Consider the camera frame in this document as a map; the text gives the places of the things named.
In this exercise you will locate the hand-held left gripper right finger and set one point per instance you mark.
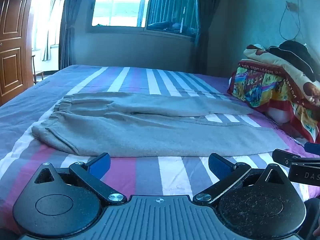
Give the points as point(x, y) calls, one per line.
point(220, 166)

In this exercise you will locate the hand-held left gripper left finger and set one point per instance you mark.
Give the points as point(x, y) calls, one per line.
point(100, 166)

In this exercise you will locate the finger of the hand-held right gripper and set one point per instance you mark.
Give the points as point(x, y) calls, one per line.
point(285, 157)
point(313, 148)

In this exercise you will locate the grey pants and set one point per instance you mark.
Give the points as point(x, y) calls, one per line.
point(150, 132)

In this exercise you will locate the dark cloth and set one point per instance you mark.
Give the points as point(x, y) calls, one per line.
point(311, 212)

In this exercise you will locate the white pillow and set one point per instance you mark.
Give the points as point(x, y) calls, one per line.
point(280, 115)

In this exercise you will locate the striped bed sheet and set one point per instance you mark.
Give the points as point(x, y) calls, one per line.
point(170, 175)

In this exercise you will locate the cream printed blanket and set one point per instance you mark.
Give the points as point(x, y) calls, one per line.
point(296, 78)

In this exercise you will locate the colourful red-edged printed blanket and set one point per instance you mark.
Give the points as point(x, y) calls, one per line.
point(257, 87)

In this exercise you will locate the black garment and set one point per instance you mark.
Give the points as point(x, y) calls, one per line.
point(297, 52)

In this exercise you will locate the wooden chair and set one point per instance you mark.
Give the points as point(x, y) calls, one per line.
point(38, 74)

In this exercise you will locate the dark curtain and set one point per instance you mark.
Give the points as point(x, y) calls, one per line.
point(68, 30)
point(207, 17)

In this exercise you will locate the brown wooden door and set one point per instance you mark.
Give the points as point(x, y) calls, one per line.
point(12, 55)

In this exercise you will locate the sheer white curtain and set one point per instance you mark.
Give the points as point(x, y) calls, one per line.
point(50, 30)

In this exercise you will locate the sliding glass window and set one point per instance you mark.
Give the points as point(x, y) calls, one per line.
point(120, 5)

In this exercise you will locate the wall socket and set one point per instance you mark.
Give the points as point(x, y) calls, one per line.
point(291, 6)

